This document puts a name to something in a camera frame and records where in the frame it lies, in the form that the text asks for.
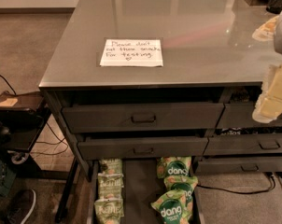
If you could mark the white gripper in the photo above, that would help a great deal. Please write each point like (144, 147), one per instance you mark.
(266, 33)

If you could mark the green dang chip bag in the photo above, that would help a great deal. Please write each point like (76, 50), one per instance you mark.
(186, 183)
(167, 166)
(172, 207)

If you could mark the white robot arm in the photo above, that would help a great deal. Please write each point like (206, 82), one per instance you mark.
(278, 35)

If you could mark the top right grey drawer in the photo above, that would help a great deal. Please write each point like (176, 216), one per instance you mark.
(239, 115)

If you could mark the middle right grey drawer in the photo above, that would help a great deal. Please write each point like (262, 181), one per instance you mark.
(245, 144)

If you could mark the grey metal drawer cabinet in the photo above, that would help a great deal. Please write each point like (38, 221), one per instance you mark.
(209, 56)

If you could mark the top left grey drawer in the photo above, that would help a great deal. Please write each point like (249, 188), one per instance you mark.
(141, 117)

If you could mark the bottom left open drawer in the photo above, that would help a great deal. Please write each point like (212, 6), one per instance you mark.
(141, 188)

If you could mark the middle left grey drawer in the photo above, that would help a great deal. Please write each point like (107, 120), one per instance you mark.
(148, 147)

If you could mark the back pale kettle chip bag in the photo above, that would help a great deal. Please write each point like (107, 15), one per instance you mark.
(111, 166)

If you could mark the pale kettle chip bag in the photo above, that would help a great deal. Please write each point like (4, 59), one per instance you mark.
(111, 166)
(109, 211)
(110, 186)

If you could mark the middle pale kettle chip bag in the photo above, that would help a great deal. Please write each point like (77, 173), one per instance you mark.
(110, 186)

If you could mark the front pale kettle chip bag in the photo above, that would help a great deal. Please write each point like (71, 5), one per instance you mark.
(109, 211)

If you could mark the white handwritten paper note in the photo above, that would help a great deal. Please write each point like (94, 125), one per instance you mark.
(132, 53)

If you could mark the black side stand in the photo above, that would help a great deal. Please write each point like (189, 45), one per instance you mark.
(20, 127)

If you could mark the tan sticky note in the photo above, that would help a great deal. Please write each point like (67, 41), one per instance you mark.
(9, 102)

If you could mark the dark shoe white sole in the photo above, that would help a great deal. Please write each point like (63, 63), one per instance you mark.
(22, 206)

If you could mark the green plastic crate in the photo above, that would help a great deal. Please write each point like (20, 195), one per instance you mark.
(7, 177)

